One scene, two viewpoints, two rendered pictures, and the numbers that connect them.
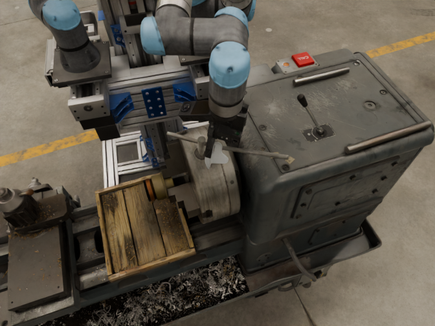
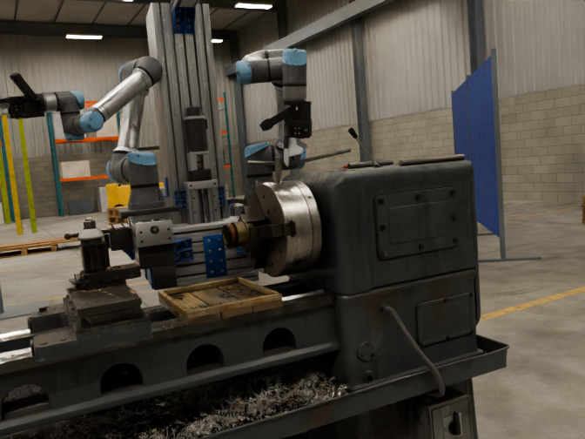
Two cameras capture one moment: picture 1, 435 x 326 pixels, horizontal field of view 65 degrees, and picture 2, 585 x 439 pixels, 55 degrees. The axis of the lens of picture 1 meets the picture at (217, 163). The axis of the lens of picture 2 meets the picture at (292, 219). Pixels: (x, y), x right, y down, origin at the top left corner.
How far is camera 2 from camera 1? 146 cm
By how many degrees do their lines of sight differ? 50
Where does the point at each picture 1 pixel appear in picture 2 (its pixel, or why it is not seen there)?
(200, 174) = (280, 190)
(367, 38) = not seen: hidden behind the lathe
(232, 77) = (297, 55)
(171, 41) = (256, 64)
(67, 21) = (148, 158)
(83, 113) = (148, 236)
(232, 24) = not seen: hidden behind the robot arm
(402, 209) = (565, 427)
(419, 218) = not seen: outside the picture
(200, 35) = (273, 61)
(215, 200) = (296, 211)
